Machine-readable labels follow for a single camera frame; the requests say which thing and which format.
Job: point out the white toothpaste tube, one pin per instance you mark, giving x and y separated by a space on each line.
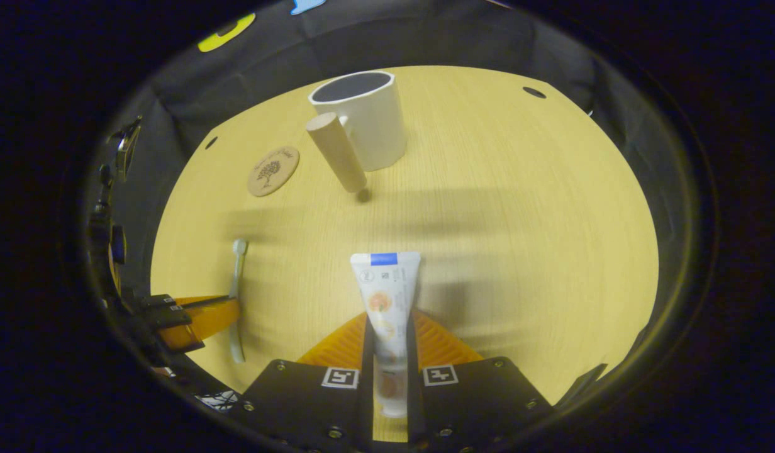
387 296

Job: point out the white cup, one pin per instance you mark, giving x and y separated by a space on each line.
378 126

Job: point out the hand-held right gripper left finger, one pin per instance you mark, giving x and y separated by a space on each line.
367 402

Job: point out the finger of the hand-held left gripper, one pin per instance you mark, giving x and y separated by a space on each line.
205 321

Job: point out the pale green toothbrush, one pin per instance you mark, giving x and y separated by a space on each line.
238 270

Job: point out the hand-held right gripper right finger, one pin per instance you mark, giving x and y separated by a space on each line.
414 402

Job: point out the round wooden coaster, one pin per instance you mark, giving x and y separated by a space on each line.
273 171

